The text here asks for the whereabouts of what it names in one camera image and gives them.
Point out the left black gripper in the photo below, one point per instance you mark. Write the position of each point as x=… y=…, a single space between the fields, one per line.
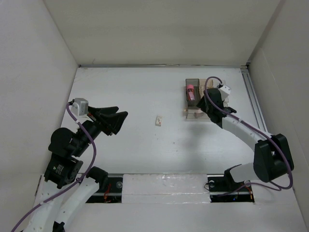
x=95 y=114

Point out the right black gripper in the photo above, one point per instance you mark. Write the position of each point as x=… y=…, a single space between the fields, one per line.
x=202 y=104

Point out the pink correction tape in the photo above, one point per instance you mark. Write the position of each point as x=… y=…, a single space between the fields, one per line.
x=199 y=114

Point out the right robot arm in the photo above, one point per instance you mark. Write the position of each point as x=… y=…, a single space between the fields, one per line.
x=272 y=160

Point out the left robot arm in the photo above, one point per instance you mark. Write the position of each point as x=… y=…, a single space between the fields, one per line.
x=71 y=177

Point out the transparent desk organizer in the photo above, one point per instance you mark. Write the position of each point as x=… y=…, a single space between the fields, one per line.
x=199 y=85

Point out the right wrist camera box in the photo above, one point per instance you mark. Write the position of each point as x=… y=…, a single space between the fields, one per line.
x=224 y=91

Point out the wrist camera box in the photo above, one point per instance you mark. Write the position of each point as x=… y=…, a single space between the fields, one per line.
x=224 y=91
x=79 y=107

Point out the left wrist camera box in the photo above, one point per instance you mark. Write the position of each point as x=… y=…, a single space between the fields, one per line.
x=79 y=107

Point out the aluminium rail right side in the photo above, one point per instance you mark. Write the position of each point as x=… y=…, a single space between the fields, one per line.
x=253 y=98

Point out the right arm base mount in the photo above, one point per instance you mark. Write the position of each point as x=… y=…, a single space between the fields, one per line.
x=225 y=190

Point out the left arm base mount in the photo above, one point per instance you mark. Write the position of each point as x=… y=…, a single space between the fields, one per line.
x=111 y=192

